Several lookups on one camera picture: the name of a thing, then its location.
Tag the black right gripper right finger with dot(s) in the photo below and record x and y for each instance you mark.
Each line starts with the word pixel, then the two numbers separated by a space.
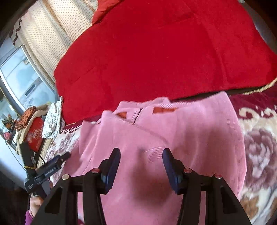
pixel 221 204

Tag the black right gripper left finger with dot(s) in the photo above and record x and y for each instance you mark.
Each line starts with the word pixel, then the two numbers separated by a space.
pixel 60 206

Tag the pink ribbed knit garment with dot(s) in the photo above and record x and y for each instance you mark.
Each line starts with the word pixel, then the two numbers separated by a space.
pixel 205 135

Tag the person's left hand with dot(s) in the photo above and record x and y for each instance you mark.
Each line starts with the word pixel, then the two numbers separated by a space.
pixel 35 202

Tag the red printed box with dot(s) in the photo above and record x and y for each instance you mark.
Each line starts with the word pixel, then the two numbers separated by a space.
pixel 34 135

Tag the white black crackle-pattern cloth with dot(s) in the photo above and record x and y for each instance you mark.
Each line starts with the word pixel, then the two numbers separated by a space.
pixel 53 122

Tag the orange patterned cloth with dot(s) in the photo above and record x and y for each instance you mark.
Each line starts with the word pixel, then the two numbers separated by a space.
pixel 23 121

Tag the flower bouquet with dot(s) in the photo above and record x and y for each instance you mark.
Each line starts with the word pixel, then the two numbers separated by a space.
pixel 9 123

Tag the beige folded blanket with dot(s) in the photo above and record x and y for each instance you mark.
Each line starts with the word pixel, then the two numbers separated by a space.
pixel 41 110

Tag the maroon cream floral plush blanket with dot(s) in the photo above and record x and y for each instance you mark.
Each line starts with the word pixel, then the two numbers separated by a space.
pixel 256 114

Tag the beige dotted curtain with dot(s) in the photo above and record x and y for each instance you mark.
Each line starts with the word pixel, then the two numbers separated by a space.
pixel 47 30

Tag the red quilt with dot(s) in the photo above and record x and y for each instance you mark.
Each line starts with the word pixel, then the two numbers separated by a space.
pixel 141 50

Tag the small red pillow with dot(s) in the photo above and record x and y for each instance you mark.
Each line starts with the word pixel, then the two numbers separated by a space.
pixel 104 6

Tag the window with metal frame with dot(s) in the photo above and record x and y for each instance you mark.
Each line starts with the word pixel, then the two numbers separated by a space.
pixel 22 85

